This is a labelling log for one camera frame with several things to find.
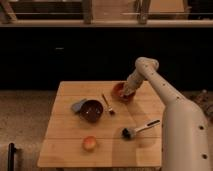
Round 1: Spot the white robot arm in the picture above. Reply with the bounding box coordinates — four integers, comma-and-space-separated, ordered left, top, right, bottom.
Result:
121, 57, 211, 171

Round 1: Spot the orange clay bowl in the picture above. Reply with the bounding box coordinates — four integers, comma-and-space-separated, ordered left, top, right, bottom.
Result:
111, 82, 135, 103

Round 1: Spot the small wooden spoon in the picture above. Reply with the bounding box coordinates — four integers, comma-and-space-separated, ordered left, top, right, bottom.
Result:
101, 93, 115, 115

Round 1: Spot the dark brown bowl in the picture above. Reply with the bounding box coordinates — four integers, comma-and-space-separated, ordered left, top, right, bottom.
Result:
79, 100, 103, 123

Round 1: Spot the black and white brush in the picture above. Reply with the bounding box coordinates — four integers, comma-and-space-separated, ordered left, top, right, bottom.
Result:
122, 120, 160, 140

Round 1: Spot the wooden folding table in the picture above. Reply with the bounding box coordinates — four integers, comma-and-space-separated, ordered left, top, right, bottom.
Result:
38, 81, 164, 168

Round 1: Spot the blue-grey cloth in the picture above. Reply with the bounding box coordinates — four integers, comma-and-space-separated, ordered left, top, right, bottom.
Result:
71, 99, 86, 113

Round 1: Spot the small orange cup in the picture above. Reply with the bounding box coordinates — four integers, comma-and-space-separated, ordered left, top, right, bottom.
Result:
82, 136, 97, 151

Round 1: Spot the black chair post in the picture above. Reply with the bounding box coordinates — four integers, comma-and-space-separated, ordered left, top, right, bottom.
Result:
7, 143, 16, 171

